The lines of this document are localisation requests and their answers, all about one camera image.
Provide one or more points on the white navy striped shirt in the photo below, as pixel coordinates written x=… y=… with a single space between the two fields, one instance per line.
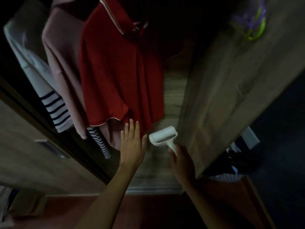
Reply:
x=31 y=69

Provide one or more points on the patterned laundry basket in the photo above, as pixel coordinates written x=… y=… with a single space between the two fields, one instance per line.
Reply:
x=226 y=177

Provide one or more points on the purple hanger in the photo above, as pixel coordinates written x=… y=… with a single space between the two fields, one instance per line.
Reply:
x=250 y=16

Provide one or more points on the red polo shirt white trim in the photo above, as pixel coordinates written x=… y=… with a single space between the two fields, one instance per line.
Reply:
x=119 y=76

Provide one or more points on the white wall socket plate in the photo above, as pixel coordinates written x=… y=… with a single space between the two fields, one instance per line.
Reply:
x=250 y=137

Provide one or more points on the grey bedding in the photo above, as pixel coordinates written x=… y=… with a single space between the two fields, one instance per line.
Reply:
x=4 y=202

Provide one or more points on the person's left forearm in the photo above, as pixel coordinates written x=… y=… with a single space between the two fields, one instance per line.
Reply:
x=107 y=202

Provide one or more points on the white plastic bags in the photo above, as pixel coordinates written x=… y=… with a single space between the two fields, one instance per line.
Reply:
x=233 y=147

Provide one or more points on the pink shirt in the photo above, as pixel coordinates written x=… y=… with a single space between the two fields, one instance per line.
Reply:
x=62 y=57

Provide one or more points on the person's left hand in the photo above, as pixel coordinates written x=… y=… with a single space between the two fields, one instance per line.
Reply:
x=132 y=150

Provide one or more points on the person's right hand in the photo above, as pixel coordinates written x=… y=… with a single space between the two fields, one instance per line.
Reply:
x=183 y=166

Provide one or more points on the wooden wardrobe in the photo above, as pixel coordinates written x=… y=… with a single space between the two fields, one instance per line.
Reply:
x=226 y=81

